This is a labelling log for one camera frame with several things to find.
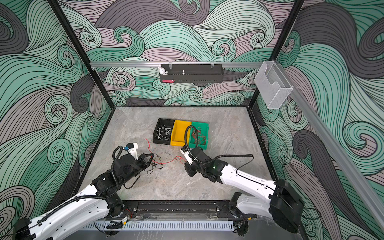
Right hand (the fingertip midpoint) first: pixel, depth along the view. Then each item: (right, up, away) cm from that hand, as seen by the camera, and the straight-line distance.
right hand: (185, 163), depth 79 cm
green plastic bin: (+13, +18, +21) cm, 31 cm away
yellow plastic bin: (-6, +12, +24) cm, 28 cm away
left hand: (-16, +6, -4) cm, 17 cm away
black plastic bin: (-13, +21, +31) cm, 40 cm away
